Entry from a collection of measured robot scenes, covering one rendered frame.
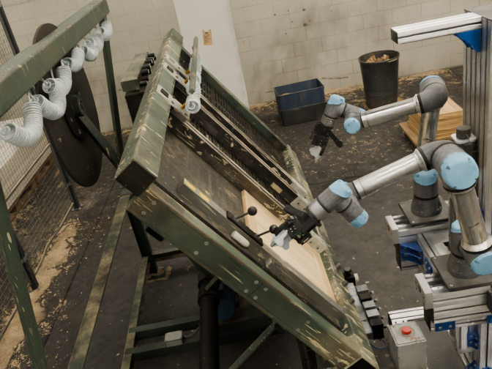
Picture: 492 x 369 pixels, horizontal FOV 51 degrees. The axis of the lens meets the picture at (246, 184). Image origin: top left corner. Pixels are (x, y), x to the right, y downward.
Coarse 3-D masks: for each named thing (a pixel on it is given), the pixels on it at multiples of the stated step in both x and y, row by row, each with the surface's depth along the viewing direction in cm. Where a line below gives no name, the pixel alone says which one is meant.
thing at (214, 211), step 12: (180, 192) 194; (192, 192) 195; (204, 204) 197; (216, 204) 203; (216, 216) 200; (228, 228) 203; (252, 240) 206; (264, 252) 209; (288, 264) 218; (288, 276) 216; (300, 276) 218; (300, 288) 219; (312, 288) 220; (324, 300) 223; (336, 312) 226
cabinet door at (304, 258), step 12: (252, 204) 244; (252, 216) 232; (264, 216) 247; (252, 228) 221; (264, 228) 234; (264, 240) 223; (276, 252) 224; (288, 252) 237; (300, 252) 250; (312, 252) 264; (300, 264) 237; (312, 264) 250; (312, 276) 238; (324, 276) 251; (324, 288) 239
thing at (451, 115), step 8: (448, 104) 538; (456, 104) 532; (440, 112) 522; (448, 112) 519; (456, 112) 518; (408, 120) 572; (416, 120) 539; (440, 120) 521; (448, 120) 521; (456, 120) 522; (408, 128) 568; (416, 128) 549; (440, 128) 524; (448, 128) 525; (408, 136) 555; (416, 136) 547; (440, 136) 530; (448, 136) 529; (416, 144) 533
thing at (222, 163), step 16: (176, 112) 231; (176, 128) 234; (192, 128) 237; (192, 144) 238; (208, 144) 239; (208, 160) 242; (224, 160) 243; (240, 176) 248; (256, 192) 252; (272, 208) 257; (320, 240) 269
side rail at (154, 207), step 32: (160, 192) 170; (160, 224) 172; (192, 224) 172; (192, 256) 178; (224, 256) 179; (256, 288) 187; (288, 320) 194; (320, 320) 198; (320, 352) 202; (352, 352) 204
